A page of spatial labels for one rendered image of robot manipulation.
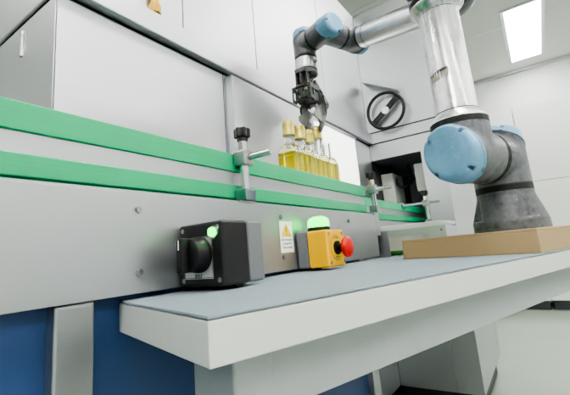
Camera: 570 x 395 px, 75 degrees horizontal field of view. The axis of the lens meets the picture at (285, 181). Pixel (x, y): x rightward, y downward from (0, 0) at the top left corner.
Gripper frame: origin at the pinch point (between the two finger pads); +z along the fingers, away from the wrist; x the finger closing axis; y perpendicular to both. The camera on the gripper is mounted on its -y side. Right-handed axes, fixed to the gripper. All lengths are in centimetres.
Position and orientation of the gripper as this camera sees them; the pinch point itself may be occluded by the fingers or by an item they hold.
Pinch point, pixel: (315, 130)
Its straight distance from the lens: 124.3
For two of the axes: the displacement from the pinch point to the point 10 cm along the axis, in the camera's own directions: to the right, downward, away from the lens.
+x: 8.2, -1.8, -5.5
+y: -5.7, -1.1, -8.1
